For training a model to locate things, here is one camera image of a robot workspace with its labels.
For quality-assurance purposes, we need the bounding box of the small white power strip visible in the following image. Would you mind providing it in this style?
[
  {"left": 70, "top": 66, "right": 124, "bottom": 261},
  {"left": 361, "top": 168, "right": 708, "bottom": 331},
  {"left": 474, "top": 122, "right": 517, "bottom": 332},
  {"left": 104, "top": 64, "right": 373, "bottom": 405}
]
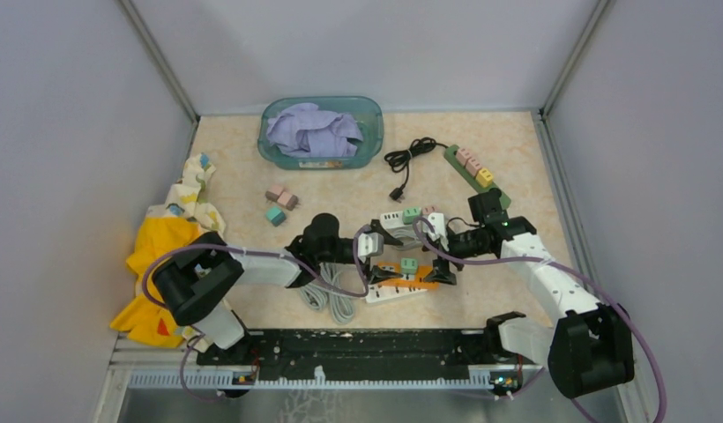
[{"left": 380, "top": 210, "right": 413, "bottom": 230}]

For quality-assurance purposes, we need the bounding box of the grey cord of small strip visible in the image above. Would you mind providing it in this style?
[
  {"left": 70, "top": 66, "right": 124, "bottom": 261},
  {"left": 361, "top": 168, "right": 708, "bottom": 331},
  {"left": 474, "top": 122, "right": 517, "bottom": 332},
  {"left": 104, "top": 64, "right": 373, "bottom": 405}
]
[{"left": 391, "top": 227, "right": 424, "bottom": 249}]

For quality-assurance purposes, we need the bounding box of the orange power strip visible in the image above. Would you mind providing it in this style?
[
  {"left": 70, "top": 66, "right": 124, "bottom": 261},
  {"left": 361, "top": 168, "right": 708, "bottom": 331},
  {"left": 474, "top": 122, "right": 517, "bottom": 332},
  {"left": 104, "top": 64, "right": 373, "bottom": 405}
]
[{"left": 376, "top": 265, "right": 439, "bottom": 292}]

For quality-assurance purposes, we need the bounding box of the grey power cord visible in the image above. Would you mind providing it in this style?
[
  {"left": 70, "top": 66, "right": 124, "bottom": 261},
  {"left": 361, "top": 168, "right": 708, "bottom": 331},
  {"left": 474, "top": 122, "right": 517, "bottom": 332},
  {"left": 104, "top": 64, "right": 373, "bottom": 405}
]
[{"left": 297, "top": 263, "right": 369, "bottom": 326}]

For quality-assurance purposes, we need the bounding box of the green power strip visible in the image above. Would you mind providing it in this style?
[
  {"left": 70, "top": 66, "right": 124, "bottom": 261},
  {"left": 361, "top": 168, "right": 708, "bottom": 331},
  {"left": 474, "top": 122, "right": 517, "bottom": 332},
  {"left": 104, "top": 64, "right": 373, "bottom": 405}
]
[{"left": 443, "top": 145, "right": 511, "bottom": 209}]

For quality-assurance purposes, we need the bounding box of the teal plug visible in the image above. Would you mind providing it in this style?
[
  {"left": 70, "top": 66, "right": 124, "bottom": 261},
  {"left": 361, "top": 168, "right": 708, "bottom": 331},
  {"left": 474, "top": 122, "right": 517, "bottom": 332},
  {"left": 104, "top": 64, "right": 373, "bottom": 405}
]
[{"left": 265, "top": 206, "right": 287, "bottom": 227}]

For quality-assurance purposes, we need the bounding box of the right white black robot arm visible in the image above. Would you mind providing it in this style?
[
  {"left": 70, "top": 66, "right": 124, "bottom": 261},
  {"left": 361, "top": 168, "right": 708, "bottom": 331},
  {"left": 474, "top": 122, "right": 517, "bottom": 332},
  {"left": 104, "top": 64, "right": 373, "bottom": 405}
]
[{"left": 412, "top": 189, "right": 635, "bottom": 398}]

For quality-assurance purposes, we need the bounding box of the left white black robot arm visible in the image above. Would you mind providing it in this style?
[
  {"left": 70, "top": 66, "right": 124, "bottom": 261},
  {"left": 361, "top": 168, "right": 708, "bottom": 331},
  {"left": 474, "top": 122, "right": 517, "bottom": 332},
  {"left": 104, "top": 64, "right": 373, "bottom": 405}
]
[{"left": 141, "top": 213, "right": 402, "bottom": 365}]

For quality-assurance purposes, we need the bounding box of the yellow plug on green strip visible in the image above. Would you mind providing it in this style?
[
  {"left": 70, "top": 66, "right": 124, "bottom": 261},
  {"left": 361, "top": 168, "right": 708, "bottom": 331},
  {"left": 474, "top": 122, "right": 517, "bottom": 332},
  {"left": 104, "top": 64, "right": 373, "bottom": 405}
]
[{"left": 474, "top": 167, "right": 494, "bottom": 189}]

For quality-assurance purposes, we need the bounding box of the pink plug on green strip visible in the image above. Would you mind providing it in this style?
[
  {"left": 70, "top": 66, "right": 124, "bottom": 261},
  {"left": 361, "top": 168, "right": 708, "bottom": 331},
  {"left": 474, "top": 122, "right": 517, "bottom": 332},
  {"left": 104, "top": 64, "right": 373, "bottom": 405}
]
[{"left": 455, "top": 147, "right": 473, "bottom": 167}]

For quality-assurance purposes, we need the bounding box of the teal plastic basin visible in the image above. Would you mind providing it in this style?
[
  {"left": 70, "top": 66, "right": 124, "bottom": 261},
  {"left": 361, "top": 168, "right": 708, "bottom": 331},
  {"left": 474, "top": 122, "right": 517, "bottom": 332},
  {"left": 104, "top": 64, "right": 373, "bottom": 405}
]
[{"left": 257, "top": 96, "right": 384, "bottom": 170}]

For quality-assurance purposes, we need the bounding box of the lavender crumpled cloth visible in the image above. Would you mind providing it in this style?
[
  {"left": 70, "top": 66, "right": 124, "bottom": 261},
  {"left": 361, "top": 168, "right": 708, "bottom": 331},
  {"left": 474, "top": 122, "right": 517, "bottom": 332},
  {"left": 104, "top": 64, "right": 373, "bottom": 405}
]
[{"left": 265, "top": 102, "right": 364, "bottom": 159}]

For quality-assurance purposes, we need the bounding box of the patterned cream cloth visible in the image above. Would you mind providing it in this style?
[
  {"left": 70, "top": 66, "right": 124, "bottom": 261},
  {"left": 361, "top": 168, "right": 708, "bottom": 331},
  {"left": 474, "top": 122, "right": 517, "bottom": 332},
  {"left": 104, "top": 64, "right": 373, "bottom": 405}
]
[{"left": 145, "top": 153, "right": 227, "bottom": 352}]

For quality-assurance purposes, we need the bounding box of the yellow cloth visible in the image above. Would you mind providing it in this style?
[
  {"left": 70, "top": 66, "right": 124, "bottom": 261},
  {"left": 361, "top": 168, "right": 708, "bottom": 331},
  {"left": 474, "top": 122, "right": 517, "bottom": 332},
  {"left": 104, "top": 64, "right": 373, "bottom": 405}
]
[{"left": 109, "top": 218, "right": 205, "bottom": 348}]

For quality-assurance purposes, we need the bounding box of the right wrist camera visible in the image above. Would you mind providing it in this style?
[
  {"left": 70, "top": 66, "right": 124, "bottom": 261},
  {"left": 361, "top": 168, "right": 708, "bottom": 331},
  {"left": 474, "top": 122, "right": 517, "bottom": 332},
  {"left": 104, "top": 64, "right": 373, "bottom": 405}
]
[{"left": 424, "top": 212, "right": 449, "bottom": 251}]

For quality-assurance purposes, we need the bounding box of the black coiled cable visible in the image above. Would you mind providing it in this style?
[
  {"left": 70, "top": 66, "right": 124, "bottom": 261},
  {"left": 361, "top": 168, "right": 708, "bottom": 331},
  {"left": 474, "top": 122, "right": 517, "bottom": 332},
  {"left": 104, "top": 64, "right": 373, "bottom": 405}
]
[{"left": 384, "top": 137, "right": 451, "bottom": 204}]

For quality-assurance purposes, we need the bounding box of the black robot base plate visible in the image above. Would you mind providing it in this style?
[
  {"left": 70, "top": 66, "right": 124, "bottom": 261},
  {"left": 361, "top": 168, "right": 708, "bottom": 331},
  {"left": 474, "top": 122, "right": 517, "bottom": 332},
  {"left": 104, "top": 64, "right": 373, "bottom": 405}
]
[{"left": 196, "top": 329, "right": 533, "bottom": 382}]

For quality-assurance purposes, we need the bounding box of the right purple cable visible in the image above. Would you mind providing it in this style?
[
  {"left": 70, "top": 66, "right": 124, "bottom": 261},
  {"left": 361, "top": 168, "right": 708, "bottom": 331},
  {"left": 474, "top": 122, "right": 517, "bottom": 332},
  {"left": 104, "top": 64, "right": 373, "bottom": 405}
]
[{"left": 413, "top": 217, "right": 669, "bottom": 423}]

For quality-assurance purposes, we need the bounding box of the purple cable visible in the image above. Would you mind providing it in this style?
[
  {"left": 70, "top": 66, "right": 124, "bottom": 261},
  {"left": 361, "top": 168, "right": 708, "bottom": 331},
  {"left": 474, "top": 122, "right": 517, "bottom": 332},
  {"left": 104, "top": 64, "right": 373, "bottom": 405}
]
[
  {"left": 141, "top": 224, "right": 375, "bottom": 405},
  {"left": 413, "top": 217, "right": 669, "bottom": 423}
]

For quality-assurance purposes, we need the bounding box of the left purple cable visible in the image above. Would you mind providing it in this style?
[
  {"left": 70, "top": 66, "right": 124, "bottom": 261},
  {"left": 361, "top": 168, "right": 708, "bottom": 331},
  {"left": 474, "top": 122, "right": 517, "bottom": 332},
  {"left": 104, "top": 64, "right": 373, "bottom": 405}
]
[{"left": 141, "top": 224, "right": 375, "bottom": 405}]

